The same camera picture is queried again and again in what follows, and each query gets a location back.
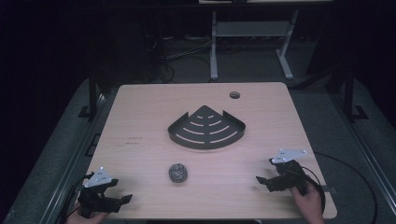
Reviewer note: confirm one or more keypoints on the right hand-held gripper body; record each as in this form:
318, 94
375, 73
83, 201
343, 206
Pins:
291, 174

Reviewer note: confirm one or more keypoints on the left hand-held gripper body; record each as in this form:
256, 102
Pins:
97, 179

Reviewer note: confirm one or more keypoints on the person's right hand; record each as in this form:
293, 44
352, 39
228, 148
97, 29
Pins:
308, 203

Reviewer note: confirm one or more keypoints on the person's left hand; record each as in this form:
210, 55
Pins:
85, 218

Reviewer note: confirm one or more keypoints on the steel wool ball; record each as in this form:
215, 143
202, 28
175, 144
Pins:
178, 173

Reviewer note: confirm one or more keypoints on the black metal corner shelf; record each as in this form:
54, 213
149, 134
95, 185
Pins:
206, 129

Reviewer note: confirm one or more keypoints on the black metal stand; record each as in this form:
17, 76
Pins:
92, 93
349, 93

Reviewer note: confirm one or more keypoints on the aluminium floor rail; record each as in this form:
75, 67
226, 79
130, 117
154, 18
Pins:
367, 155
71, 161

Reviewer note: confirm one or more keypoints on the white metal desk frame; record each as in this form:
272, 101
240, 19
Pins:
249, 29

